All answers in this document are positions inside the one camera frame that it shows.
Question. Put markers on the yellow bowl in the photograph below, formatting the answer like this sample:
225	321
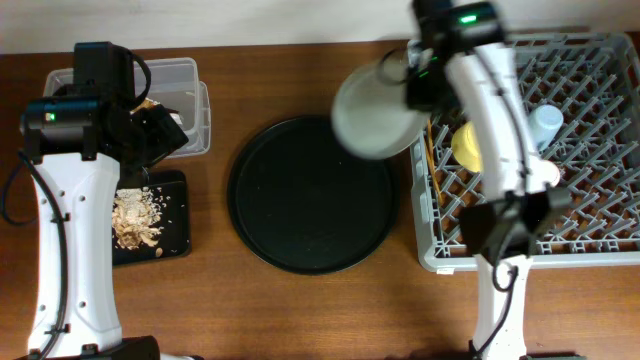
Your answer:
465	148

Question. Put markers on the nut shells and rice scraps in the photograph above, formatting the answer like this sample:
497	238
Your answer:
136	217

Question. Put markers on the clear plastic waste bin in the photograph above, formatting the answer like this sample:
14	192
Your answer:
175	84

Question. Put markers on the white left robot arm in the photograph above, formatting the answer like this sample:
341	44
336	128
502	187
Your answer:
76	315

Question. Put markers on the pink cup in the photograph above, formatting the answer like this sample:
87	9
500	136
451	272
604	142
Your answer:
549	173

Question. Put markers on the round black serving tray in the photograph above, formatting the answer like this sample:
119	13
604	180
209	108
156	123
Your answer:
301	203

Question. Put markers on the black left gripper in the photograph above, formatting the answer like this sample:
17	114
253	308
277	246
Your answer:
168	136

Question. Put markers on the grey plate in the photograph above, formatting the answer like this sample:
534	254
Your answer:
370	118

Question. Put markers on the grey dishwasher rack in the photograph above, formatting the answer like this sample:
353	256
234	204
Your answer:
593	79

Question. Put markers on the light blue cup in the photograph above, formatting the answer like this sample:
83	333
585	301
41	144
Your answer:
544	123

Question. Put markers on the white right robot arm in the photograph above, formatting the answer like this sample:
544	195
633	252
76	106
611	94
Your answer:
472	64

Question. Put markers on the gold coffee sachet wrapper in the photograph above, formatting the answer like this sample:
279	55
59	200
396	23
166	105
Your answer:
149	103

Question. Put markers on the black rectangular tray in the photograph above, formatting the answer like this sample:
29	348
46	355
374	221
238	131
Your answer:
175	240

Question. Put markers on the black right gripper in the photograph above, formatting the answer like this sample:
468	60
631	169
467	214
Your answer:
420	80

